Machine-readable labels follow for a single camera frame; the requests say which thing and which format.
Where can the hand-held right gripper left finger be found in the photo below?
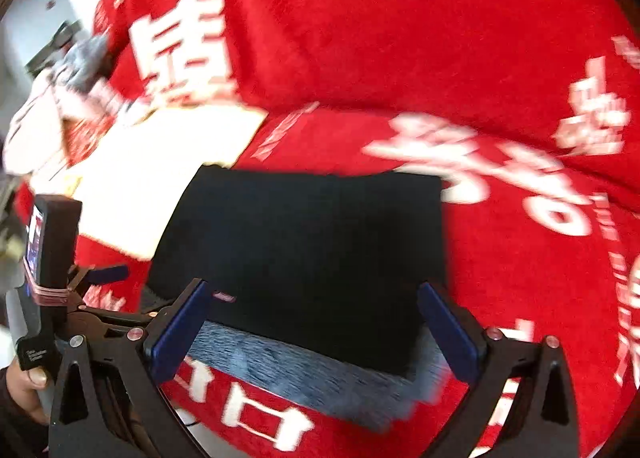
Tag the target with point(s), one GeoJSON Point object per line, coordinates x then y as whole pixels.
{"type": "Point", "coordinates": [180, 333]}

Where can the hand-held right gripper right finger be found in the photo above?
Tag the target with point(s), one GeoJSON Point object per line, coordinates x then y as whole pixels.
{"type": "Point", "coordinates": [450, 333]}

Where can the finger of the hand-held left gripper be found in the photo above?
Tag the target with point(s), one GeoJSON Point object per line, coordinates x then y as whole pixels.
{"type": "Point", "coordinates": [120, 320]}
{"type": "Point", "coordinates": [112, 274]}

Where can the black pants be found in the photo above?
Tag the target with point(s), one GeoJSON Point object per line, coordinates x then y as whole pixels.
{"type": "Point", "coordinates": [310, 248]}

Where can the person's left forearm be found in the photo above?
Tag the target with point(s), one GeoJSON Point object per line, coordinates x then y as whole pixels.
{"type": "Point", "coordinates": [15, 430]}

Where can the person's left hand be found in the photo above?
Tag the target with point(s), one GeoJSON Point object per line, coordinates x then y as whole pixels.
{"type": "Point", "coordinates": [35, 379]}

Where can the pale crumpled cloth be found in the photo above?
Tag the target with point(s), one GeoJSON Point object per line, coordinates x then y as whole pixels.
{"type": "Point", "coordinates": [32, 132]}

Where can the white cloth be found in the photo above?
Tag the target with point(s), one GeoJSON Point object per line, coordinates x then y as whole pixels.
{"type": "Point", "coordinates": [165, 162]}

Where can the grey fuzzy cloth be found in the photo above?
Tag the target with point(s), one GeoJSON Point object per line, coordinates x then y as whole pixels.
{"type": "Point", "coordinates": [300, 378]}

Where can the grey fluffy object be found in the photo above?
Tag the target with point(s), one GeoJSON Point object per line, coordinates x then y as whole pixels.
{"type": "Point", "coordinates": [85, 62]}

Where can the red printed blanket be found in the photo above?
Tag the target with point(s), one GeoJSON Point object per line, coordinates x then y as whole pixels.
{"type": "Point", "coordinates": [450, 62]}

